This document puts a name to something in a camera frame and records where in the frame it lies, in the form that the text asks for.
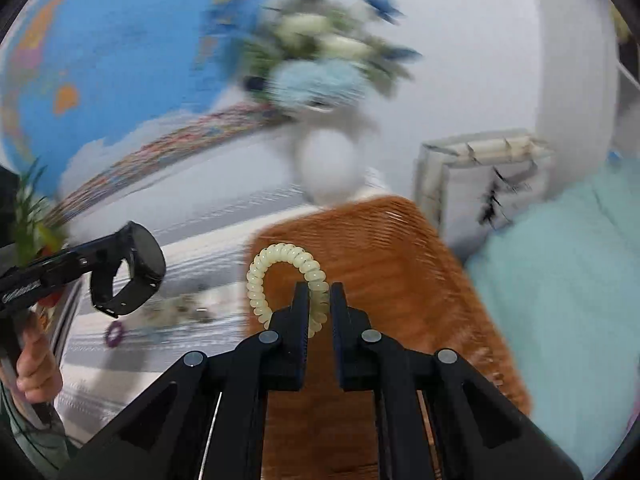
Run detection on cream spiral hair tie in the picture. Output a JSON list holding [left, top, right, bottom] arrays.
[[245, 242, 331, 339]]

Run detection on purple spiral hair tie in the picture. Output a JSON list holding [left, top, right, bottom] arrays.
[[104, 320, 126, 349]]

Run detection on pile of metal jewelry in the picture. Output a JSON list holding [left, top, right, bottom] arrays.
[[142, 294, 214, 328]]

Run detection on person's left hand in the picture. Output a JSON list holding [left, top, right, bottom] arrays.
[[16, 312, 63, 404]]

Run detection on green potted plant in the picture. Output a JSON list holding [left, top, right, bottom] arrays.
[[11, 158, 67, 268]]

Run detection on brown wicker tray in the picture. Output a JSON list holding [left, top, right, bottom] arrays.
[[246, 196, 532, 479]]

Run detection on striped woven table cloth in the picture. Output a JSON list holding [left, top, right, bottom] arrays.
[[52, 179, 392, 449]]

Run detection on white ribbed vase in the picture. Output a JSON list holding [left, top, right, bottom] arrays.
[[295, 128, 364, 206]]

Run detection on white paper shopping bag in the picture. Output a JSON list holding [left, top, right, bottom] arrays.
[[414, 130, 554, 260]]

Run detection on teal blanket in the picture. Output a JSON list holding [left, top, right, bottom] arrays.
[[465, 158, 639, 479]]

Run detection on world map poster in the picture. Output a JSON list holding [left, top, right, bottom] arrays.
[[1, 0, 279, 223]]

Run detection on blue white artificial flowers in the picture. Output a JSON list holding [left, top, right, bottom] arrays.
[[241, 0, 421, 115]]

